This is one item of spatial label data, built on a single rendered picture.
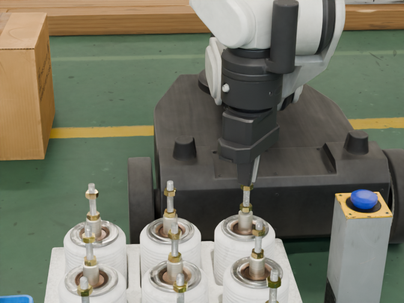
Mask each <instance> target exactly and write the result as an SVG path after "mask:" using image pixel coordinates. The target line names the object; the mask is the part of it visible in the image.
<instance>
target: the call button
mask: <svg viewBox="0 0 404 303"><path fill-rule="evenodd" d="M350 200H351V202H353V205H354V206H355V207H357V208H360V209H371V208H372V207H373V206H374V205H375V204H377V202H378V196H377V195H376V194H375V193H374V192H372V191H369V190H365V189H359V190H356V191H353V192H352V193H351V196H350Z"/></svg>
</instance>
